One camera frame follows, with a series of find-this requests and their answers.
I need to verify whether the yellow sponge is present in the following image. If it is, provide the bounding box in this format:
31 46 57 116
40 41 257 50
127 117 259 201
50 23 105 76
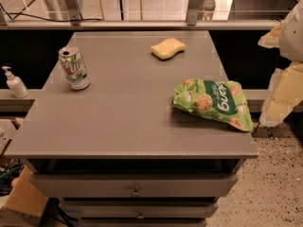
151 38 186 60

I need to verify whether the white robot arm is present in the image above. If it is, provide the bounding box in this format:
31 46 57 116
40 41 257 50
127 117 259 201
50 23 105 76
258 0 303 127

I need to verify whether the grey drawer cabinet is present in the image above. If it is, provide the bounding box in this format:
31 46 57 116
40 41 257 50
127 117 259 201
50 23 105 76
7 31 258 227

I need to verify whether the green snack bag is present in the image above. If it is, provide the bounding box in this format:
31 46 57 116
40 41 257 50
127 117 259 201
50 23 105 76
171 79 254 132

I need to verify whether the green white soda can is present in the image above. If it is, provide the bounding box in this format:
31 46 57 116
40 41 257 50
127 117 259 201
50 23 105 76
59 46 90 90

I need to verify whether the metal drawer knob upper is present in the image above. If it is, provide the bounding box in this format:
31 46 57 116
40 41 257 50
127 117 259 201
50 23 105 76
131 186 141 198

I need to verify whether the metal drawer knob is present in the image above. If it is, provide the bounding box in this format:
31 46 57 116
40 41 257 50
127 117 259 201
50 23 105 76
136 211 145 219
131 186 141 198

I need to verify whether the metal drawer knob lower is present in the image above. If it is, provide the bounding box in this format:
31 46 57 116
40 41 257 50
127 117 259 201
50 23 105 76
136 211 145 219

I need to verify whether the grey drawer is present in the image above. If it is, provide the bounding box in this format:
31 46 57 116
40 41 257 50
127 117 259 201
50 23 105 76
30 174 238 198
60 201 218 218

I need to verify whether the top grey drawer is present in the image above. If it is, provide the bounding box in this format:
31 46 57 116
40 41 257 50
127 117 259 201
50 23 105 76
30 174 238 198

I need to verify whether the white pump bottle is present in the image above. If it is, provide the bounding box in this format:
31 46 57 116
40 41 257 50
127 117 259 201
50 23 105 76
2 66 29 98

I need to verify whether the grey side shelf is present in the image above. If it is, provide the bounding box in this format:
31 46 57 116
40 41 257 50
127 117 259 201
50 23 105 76
0 89 44 113

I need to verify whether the cardboard box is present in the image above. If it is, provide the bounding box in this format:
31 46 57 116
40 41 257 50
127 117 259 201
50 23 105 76
4 167 48 218

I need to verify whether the left metal rail post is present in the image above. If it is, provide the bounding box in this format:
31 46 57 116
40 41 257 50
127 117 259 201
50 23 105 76
65 0 81 26

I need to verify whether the metal rail post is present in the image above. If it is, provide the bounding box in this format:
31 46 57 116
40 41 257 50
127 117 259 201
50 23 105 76
186 0 200 26
65 0 81 26

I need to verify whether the right metal rail post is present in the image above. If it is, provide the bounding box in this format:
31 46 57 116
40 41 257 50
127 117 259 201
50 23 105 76
186 0 200 26

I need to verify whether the grey horizontal rail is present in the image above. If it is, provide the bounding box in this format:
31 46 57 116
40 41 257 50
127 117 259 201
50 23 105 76
0 20 279 31

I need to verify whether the black cable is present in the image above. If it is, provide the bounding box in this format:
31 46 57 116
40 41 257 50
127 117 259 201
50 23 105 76
0 2 104 23

